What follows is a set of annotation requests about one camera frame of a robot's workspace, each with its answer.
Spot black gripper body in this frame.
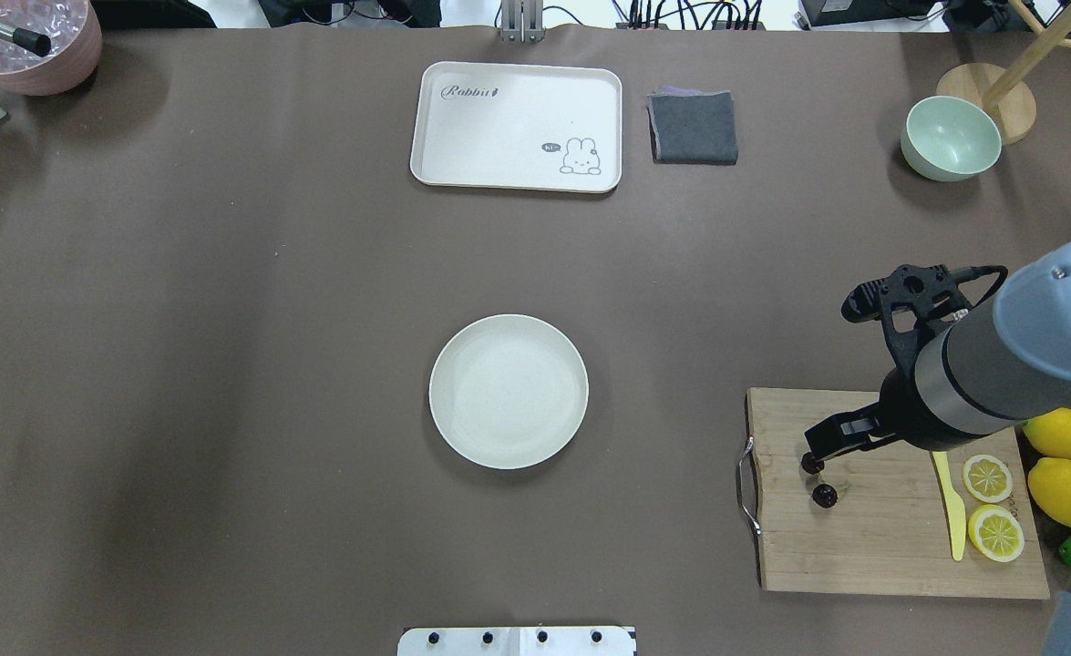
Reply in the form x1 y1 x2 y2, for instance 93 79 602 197
878 369 946 449

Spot dark red cherry pair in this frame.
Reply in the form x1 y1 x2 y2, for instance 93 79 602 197
800 451 839 509

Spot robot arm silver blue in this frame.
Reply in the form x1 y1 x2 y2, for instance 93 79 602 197
801 242 1071 655

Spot white rabbit tray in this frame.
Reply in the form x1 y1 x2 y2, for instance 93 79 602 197
409 61 623 194

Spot wooden cutting board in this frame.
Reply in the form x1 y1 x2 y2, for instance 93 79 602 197
736 387 1049 600

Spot lemon slice upper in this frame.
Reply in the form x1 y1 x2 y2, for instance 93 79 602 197
961 454 1014 504

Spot lemon slice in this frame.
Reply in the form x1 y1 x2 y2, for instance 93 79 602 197
967 504 1025 563
961 454 1014 504

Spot yellow plastic knife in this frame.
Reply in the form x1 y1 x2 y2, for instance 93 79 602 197
930 451 967 563

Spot lemon slice lower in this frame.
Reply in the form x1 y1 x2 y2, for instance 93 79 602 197
967 504 1025 563

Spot yellow lemon outer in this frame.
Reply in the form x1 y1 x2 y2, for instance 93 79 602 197
1020 408 1071 460

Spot yellow lemon near lime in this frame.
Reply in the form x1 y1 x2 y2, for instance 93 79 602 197
1026 456 1071 528

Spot mint green bowl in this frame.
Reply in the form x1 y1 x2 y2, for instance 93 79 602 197
899 96 1004 182

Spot wooden cup stand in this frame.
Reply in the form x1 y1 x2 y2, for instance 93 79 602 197
935 1 1071 144

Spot folded grey cloth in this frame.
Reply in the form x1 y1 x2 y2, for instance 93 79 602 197
647 87 739 166

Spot round beige plate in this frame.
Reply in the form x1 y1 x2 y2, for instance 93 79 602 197
427 314 590 470

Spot pink bowl with ice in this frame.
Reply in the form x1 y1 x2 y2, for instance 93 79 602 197
0 1 102 97

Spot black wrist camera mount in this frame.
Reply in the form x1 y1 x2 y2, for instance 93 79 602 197
840 264 980 377

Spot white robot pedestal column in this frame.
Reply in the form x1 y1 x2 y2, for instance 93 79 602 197
396 624 638 655

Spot aluminium frame post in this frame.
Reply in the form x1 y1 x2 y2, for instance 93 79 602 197
498 0 546 43

